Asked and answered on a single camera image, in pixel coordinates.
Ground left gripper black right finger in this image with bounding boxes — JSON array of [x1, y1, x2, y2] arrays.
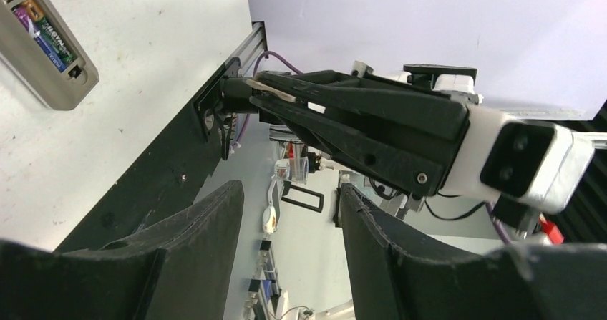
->
[[339, 184, 606, 319]]

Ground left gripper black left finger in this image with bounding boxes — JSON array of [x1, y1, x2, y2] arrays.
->
[[1, 180, 244, 319]]

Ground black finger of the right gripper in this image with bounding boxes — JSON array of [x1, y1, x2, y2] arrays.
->
[[250, 95, 448, 196], [255, 70, 469, 140]]

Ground beige battery cover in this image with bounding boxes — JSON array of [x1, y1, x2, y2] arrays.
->
[[245, 79, 297, 103]]

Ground beige remote control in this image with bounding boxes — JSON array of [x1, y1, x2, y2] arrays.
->
[[1, 0, 99, 111]]

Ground blue AAA battery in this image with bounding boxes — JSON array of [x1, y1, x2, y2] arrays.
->
[[12, 6, 66, 72]]

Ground orange black AAA battery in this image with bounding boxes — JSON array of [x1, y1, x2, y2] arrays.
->
[[21, 0, 76, 67]]

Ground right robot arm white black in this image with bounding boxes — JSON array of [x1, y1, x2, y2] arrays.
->
[[246, 64, 481, 196]]

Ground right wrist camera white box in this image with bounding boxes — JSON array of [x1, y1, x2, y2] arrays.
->
[[440, 105, 595, 214]]

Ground aluminium frame rail right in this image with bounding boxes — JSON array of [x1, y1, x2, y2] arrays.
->
[[231, 21, 268, 77]]

